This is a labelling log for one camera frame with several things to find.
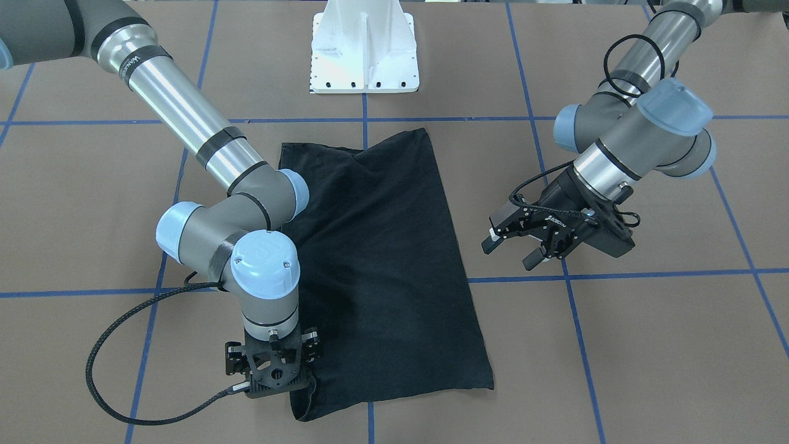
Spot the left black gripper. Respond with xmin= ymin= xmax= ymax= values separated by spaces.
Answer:
xmin=481 ymin=165 xmax=636 ymax=271

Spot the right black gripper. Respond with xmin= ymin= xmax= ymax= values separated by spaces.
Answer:
xmin=224 ymin=327 xmax=321 ymax=398

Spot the black graphic t-shirt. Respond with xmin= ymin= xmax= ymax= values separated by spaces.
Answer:
xmin=279 ymin=128 xmax=495 ymax=422

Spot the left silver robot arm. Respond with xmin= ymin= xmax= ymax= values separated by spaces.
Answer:
xmin=481 ymin=1 xmax=787 ymax=271

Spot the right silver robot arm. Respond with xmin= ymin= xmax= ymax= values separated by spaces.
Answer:
xmin=2 ymin=1 xmax=317 ymax=397

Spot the braided black cable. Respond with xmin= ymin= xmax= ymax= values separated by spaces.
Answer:
xmin=85 ymin=281 xmax=253 ymax=427

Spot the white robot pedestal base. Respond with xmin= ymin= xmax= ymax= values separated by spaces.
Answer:
xmin=309 ymin=1 xmax=420 ymax=94

